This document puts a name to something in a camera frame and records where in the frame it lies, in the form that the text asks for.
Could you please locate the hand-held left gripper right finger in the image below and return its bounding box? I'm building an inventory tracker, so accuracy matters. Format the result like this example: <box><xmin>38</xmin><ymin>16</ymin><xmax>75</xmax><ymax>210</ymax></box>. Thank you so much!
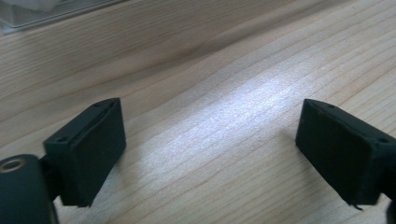
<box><xmin>294</xmin><ymin>98</ymin><xmax>396</xmax><ymax>207</ymax></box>

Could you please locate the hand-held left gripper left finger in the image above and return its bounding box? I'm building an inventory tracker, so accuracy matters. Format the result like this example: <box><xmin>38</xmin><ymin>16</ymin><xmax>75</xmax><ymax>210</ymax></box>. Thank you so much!
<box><xmin>42</xmin><ymin>97</ymin><xmax>127</xmax><ymax>208</ymax></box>

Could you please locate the clear plastic organizer box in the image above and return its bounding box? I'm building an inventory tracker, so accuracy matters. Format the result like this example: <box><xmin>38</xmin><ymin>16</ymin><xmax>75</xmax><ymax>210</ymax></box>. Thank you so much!
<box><xmin>0</xmin><ymin>0</ymin><xmax>129</xmax><ymax>35</ymax></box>

